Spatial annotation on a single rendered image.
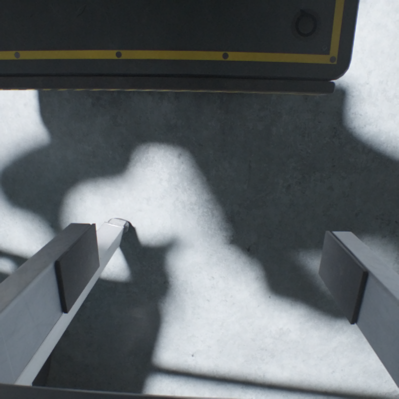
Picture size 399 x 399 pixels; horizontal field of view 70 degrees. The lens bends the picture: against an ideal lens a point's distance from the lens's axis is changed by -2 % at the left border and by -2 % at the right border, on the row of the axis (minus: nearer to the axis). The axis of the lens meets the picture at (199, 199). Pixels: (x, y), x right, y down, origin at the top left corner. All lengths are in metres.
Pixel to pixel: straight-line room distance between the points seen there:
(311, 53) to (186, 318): 0.84
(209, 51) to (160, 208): 0.50
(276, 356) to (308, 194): 0.59
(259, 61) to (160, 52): 0.15
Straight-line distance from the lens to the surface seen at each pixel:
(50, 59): 0.54
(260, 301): 1.01
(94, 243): 0.16
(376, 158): 0.93
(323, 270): 0.17
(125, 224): 0.86
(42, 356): 0.51
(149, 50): 0.49
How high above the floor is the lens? 0.80
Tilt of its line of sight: 72 degrees down
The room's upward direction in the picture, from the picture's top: 174 degrees counter-clockwise
